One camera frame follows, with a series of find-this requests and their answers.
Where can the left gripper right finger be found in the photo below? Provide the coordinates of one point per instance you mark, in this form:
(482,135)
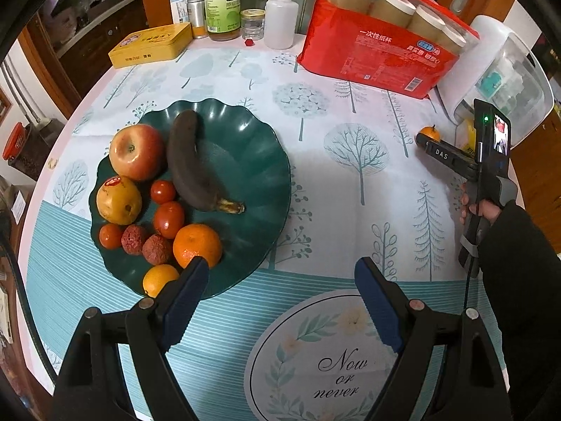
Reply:
(470,384)

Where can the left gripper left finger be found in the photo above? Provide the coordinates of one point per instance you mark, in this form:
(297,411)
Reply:
(91,386)

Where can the small yellow orange fruit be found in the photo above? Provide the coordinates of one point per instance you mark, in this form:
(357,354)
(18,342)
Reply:
(157,277)

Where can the dried lychee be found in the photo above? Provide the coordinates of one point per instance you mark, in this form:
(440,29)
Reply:
(133,239)
(157,250)

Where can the cherry tomato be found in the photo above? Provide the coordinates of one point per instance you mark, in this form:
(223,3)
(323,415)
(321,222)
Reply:
(110,236)
(162,191)

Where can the large red tomato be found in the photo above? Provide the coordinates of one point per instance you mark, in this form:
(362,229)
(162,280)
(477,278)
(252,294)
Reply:
(168,219)

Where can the red apple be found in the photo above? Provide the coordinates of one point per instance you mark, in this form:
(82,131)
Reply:
(137,152)

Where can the overripe dark banana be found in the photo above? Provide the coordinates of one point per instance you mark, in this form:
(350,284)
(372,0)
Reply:
(195,183)

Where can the right forearm black sleeve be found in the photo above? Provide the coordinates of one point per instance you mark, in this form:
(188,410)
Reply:
(521,275)

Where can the right hand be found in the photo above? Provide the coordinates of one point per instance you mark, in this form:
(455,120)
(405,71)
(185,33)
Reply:
(480,210)

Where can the yellow tissue pack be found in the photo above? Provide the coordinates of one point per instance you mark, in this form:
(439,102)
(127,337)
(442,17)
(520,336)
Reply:
(465,137)

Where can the small kumquat with stem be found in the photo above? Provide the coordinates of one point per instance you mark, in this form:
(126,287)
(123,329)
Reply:
(431,132)

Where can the white sterilizer box appliance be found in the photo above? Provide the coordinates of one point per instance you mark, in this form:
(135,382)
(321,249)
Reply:
(502,70)

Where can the large orange mandarin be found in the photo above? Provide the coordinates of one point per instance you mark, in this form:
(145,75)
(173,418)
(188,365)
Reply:
(197,239)

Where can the red paper cup package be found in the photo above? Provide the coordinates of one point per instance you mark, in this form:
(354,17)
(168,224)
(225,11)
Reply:
(405,46)

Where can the dark green scalloped plate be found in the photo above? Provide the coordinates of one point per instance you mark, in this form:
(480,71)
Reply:
(245,157)

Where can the white squeeze bottle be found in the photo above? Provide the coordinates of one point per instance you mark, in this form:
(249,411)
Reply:
(280,23)

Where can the small glass jar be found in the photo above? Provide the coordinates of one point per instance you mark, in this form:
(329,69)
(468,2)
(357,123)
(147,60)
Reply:
(253,24)

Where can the green label glass bottle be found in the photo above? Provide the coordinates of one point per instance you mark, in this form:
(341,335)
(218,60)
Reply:
(222,19)

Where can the small metal can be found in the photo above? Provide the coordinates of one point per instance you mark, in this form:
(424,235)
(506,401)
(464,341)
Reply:
(195,10)

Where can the yellow tin box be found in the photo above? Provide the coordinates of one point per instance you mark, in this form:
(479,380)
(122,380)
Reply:
(151,45)

